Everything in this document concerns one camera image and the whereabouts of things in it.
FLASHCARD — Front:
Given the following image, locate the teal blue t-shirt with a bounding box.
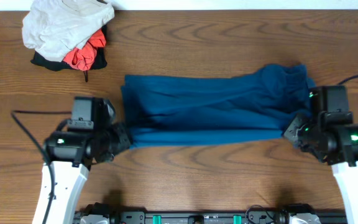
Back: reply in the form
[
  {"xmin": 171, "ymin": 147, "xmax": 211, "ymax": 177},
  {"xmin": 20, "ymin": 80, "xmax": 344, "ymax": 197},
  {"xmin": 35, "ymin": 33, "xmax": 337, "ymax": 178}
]
[{"xmin": 121, "ymin": 65, "xmax": 315, "ymax": 148}]

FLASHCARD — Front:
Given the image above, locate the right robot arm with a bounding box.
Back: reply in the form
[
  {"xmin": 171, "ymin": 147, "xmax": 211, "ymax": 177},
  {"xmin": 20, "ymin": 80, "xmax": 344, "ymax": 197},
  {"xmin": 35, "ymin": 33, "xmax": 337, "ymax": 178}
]
[{"xmin": 282, "ymin": 85, "xmax": 358, "ymax": 223}]

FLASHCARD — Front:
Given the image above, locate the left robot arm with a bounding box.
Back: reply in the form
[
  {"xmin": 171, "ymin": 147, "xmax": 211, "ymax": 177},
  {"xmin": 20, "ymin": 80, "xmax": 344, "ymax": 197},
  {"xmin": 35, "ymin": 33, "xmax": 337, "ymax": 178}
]
[{"xmin": 33, "ymin": 96, "xmax": 132, "ymax": 223}]

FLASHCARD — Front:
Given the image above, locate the black garment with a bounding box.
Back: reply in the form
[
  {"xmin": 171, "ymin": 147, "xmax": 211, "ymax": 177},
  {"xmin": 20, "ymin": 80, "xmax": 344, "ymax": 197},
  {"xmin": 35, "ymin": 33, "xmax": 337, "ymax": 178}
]
[{"xmin": 30, "ymin": 26, "xmax": 108, "ymax": 82}]

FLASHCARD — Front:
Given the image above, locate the red-orange garment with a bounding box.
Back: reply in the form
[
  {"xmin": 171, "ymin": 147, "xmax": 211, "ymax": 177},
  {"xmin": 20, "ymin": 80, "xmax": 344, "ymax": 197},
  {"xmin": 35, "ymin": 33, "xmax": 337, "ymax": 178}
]
[{"xmin": 63, "ymin": 29, "xmax": 107, "ymax": 72}]

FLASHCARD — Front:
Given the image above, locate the beige crumpled garment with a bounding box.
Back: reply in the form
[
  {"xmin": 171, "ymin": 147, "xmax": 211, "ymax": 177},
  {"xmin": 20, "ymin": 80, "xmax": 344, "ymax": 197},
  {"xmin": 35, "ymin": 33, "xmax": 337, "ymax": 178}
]
[{"xmin": 22, "ymin": 0, "xmax": 114, "ymax": 62}]

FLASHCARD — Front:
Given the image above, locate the black mounting rail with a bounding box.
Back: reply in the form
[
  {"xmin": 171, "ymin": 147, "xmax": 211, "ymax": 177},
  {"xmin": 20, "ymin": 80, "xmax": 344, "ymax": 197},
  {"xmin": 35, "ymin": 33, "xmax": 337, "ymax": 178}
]
[{"xmin": 72, "ymin": 203, "xmax": 347, "ymax": 224}]

